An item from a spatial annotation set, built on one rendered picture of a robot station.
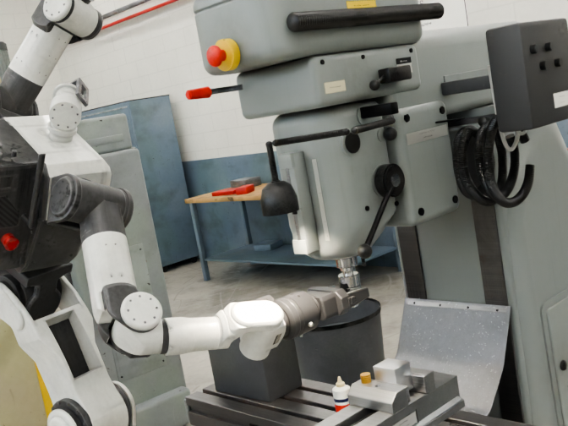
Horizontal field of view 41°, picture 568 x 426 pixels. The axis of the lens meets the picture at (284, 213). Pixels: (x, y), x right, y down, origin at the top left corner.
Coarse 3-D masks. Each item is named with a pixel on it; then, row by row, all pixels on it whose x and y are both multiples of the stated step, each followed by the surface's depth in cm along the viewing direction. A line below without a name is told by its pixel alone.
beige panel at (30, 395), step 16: (0, 80) 292; (0, 320) 290; (0, 336) 290; (0, 352) 290; (16, 352) 294; (0, 368) 290; (16, 368) 294; (32, 368) 298; (0, 384) 290; (16, 384) 294; (32, 384) 298; (0, 400) 290; (16, 400) 294; (32, 400) 298; (48, 400) 302; (0, 416) 290; (16, 416) 294; (32, 416) 298
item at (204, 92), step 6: (192, 90) 152; (198, 90) 153; (204, 90) 154; (210, 90) 155; (216, 90) 157; (222, 90) 158; (228, 90) 159; (234, 90) 160; (186, 96) 153; (192, 96) 152; (198, 96) 153; (204, 96) 154
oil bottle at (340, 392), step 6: (336, 384) 172; (342, 384) 171; (336, 390) 171; (342, 390) 170; (348, 390) 171; (336, 396) 171; (342, 396) 170; (336, 402) 171; (342, 402) 170; (348, 402) 171; (336, 408) 172; (342, 408) 171
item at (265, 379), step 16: (240, 336) 195; (224, 352) 202; (240, 352) 197; (272, 352) 193; (288, 352) 197; (224, 368) 203; (240, 368) 198; (256, 368) 193; (272, 368) 193; (288, 368) 197; (224, 384) 205; (240, 384) 200; (256, 384) 195; (272, 384) 193; (288, 384) 197; (272, 400) 193
